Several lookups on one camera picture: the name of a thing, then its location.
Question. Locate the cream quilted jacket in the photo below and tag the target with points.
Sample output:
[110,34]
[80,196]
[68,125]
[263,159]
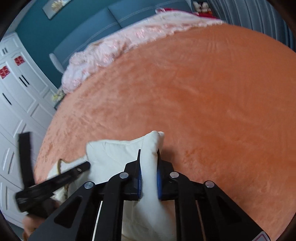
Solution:
[146,219]

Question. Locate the pink embroidered quilt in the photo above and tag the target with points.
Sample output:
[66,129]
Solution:
[101,53]

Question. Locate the person left hand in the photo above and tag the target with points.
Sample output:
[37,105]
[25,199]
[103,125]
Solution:
[34,222]

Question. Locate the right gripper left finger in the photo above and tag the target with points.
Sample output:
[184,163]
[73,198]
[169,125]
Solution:
[94,211]

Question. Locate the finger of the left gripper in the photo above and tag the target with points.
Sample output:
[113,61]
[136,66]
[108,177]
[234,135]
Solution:
[24,151]
[61,180]

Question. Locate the grey blue curtain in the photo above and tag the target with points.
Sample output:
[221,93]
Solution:
[256,15]

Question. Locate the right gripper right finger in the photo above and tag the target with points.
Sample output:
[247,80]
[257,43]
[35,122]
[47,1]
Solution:
[203,211]

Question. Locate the yellow items on nightstand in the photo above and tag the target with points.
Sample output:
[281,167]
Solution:
[57,97]

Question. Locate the orange plush bedspread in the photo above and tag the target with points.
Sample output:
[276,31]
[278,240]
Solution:
[223,95]

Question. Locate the white wardrobe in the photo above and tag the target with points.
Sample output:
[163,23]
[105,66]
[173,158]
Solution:
[26,106]

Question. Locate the framed flower picture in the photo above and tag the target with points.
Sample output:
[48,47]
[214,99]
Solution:
[52,7]

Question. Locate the plush toy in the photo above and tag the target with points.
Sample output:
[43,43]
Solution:
[202,7]

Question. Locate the blue upholstered headboard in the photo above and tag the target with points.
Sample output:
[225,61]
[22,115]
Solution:
[107,21]

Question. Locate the dark nightstand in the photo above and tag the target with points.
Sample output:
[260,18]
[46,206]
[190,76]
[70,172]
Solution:
[57,104]

